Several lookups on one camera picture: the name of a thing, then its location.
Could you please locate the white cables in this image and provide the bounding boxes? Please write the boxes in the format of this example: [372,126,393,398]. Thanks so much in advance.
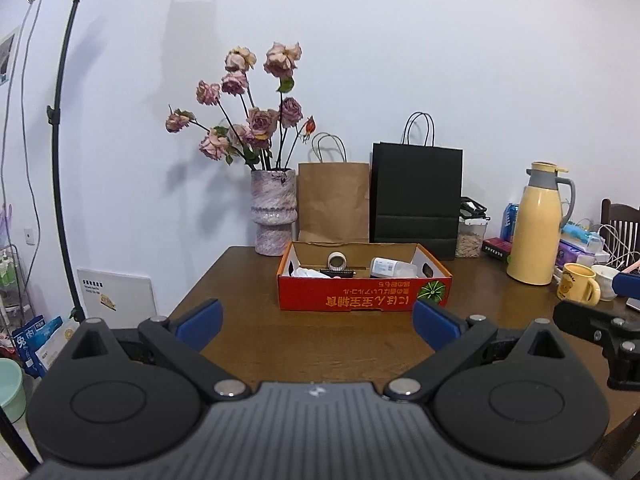
[575,217,640,266]

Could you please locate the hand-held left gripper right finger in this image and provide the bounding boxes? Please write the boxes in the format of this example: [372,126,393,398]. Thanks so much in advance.
[382,300,568,403]

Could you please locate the clear plastic food container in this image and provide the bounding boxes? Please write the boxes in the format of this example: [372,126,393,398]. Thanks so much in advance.
[456,197,490,259]

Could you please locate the mottled pink ceramic vase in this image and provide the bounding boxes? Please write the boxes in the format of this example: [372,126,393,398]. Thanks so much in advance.
[250,168,297,257]

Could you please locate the green plastic bucket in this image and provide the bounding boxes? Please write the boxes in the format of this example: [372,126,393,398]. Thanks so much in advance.
[0,358,27,424]

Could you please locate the blue drink can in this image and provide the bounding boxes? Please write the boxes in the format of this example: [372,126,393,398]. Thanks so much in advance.
[501,203,521,242]

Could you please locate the yellow bear mug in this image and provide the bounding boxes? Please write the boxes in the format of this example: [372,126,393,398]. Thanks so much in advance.
[556,263,601,304]

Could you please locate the brown paper bag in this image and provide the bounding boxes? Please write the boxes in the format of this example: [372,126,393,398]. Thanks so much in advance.
[298,133,371,244]

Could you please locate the blue white packets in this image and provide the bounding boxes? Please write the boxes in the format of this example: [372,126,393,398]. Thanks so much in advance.
[12,315,77,379]

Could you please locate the white flat board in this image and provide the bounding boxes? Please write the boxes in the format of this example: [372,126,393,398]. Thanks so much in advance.
[76,268,159,329]

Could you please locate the light blue package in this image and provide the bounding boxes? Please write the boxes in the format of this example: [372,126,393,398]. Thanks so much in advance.
[560,224,602,247]

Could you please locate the dark wooden chair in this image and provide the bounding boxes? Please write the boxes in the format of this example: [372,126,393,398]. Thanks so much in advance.
[600,198,640,261]

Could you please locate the white dimpled cup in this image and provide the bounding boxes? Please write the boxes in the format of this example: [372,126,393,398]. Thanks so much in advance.
[592,264,622,302]

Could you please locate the dried pink roses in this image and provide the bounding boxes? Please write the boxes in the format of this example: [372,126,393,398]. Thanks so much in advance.
[166,42,317,171]

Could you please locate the black light stand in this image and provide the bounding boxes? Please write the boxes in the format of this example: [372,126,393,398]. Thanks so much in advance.
[45,0,88,326]

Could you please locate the yellow thermos jug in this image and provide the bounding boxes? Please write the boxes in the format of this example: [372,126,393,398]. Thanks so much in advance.
[506,161,577,286]

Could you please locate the black paper bag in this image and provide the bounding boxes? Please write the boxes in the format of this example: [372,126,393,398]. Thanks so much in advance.
[370,112,464,261]

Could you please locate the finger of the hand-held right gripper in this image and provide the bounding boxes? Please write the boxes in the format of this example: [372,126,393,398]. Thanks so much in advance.
[552,300,640,344]
[612,272,640,301]

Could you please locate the wall poster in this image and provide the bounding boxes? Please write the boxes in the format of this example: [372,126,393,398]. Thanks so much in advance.
[0,29,21,86]

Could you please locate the red cardboard box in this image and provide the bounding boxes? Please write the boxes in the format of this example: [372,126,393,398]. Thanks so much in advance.
[277,241,453,313]

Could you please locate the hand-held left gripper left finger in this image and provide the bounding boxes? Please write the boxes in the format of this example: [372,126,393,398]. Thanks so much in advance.
[70,298,251,401]

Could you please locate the purple tissue pack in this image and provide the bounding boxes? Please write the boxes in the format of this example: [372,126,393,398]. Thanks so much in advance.
[554,239,597,272]

